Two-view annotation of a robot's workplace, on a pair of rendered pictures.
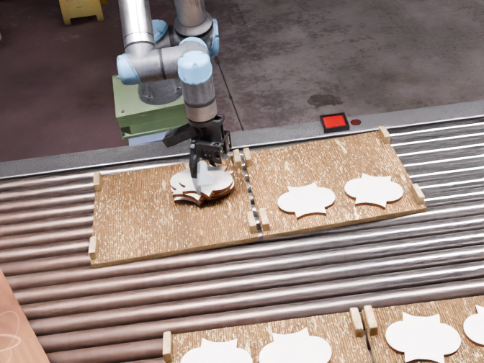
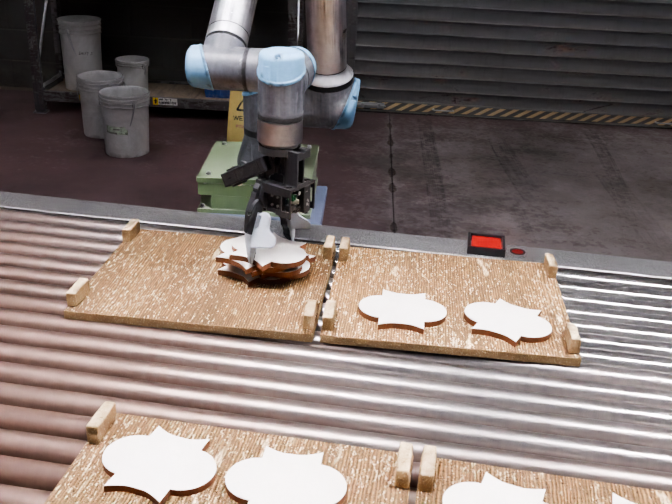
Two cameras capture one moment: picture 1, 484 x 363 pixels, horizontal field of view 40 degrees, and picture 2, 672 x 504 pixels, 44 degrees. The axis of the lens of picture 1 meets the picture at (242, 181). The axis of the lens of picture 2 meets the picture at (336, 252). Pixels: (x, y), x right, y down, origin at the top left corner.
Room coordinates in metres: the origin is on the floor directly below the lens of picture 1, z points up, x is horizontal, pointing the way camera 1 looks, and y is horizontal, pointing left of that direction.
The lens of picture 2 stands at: (0.04, -0.22, 1.61)
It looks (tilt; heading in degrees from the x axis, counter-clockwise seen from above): 25 degrees down; 9
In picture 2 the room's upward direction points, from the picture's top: 3 degrees clockwise
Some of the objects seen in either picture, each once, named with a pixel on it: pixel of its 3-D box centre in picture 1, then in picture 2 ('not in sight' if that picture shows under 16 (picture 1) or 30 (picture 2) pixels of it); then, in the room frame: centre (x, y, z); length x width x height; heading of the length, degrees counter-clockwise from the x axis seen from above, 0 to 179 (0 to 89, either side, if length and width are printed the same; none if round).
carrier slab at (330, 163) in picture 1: (328, 180); (446, 299); (1.36, -0.23, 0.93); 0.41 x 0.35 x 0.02; 94
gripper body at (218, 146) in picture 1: (208, 135); (282, 178); (1.34, 0.07, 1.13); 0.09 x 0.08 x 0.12; 65
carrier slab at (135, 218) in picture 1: (171, 207); (212, 278); (1.33, 0.19, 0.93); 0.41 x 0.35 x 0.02; 94
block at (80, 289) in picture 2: (93, 248); (77, 292); (1.19, 0.38, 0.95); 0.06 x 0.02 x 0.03; 4
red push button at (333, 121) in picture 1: (334, 123); (486, 245); (1.64, -0.30, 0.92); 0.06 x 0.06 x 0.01; 1
